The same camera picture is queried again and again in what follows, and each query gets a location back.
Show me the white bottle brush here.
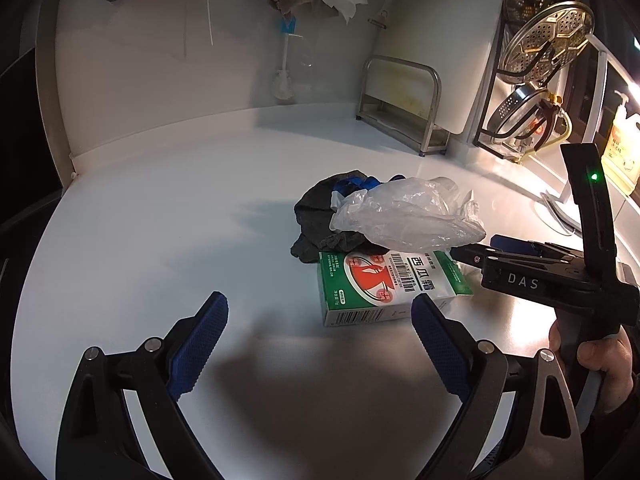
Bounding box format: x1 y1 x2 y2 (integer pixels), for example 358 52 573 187
272 15 303 103

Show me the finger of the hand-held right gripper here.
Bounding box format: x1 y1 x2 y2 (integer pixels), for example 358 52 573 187
449 242 506 273
489 233 586 263

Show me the metal steamer plate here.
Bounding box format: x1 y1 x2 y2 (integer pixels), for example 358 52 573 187
500 1 596 81

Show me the brass gas valve with hose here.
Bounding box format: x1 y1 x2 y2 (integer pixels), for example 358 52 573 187
530 87 573 153

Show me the person's right forearm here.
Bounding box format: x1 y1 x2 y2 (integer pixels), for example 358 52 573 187
582 375 640 480

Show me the round metal strainer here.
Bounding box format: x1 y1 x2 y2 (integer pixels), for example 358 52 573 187
487 85 551 143

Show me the yellow detergent bottle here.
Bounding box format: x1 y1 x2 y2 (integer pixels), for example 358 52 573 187
600 90 640 183

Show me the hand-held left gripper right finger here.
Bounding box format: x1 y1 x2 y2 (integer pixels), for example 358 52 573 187
410 293 586 480

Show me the clear plastic bag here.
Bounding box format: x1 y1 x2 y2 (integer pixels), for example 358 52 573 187
330 176 487 252

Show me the green and white box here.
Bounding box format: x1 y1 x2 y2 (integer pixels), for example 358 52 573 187
317 247 475 328

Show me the metal cutting board stand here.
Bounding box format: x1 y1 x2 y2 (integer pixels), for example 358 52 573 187
356 55 448 158

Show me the person's right hand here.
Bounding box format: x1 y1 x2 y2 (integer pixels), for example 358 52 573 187
548 320 636 406

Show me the white cutting board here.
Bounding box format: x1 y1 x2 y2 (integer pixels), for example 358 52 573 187
372 0 511 136

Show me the black wire rack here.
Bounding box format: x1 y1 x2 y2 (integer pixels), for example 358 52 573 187
472 7 576 161

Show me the black cloth with blue trim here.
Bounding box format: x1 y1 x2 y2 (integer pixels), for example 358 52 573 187
291 170 408 263

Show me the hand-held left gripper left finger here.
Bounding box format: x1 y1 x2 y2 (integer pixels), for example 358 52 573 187
55 291 230 480

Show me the window frame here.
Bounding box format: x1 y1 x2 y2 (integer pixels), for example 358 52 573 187
562 30 640 201

